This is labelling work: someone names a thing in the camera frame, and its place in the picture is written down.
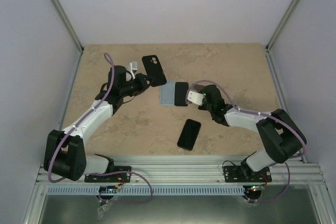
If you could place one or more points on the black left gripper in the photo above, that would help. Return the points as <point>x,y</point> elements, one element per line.
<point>141,79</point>

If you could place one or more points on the phone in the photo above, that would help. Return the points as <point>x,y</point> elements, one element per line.
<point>154,69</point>
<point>189,135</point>

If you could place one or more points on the light blue phone case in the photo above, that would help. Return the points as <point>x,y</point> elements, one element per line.
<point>167,93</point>

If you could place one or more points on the silver-edged black smartphone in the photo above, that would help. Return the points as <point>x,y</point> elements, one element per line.
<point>196,88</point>

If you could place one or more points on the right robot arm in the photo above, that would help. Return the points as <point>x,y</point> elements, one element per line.
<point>279,134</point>

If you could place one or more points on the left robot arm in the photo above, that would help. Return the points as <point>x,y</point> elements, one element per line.
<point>65,155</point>

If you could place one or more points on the right circuit board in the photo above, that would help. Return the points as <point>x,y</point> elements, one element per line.
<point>254,188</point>

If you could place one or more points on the circuit board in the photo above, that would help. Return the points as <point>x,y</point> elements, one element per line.
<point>111,189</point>
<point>254,188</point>

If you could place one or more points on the left circuit board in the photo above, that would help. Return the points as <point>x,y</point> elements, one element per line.
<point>111,189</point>

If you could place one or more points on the clear plastic bag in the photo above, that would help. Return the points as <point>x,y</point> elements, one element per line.
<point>103,209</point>

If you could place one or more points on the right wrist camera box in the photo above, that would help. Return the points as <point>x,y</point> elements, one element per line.
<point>195,98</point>

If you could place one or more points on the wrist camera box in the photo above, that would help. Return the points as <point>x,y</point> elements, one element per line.
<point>195,98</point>
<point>133,68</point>

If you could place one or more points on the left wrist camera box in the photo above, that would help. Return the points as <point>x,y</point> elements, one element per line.
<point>133,68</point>

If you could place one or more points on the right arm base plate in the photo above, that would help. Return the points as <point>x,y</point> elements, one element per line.
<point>236,174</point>

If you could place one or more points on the slotted cable duct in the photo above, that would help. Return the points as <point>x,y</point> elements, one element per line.
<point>140,190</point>

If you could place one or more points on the right frame post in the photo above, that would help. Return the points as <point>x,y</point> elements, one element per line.
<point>284,20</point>

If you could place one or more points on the frame post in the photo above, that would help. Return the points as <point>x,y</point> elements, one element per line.
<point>64,18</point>
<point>284,20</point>

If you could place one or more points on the aluminium rail beam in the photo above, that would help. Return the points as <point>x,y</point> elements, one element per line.
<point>205,169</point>

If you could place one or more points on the left frame post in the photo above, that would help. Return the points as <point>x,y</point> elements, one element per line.
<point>64,18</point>

